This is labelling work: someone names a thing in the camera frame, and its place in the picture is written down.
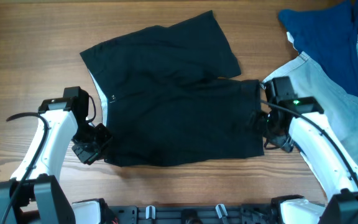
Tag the black shorts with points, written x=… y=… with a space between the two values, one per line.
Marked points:
x=173 y=97

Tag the dark blue shirt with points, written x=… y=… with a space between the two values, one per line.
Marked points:
x=329 y=37

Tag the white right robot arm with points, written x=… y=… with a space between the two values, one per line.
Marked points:
x=295 y=122

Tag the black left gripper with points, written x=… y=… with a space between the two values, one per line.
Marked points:
x=90 y=155

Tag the light blue denim jeans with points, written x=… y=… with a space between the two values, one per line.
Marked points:
x=308 y=79

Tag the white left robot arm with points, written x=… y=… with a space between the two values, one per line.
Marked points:
x=33 y=193

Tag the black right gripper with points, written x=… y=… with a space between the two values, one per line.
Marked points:
x=284 y=139

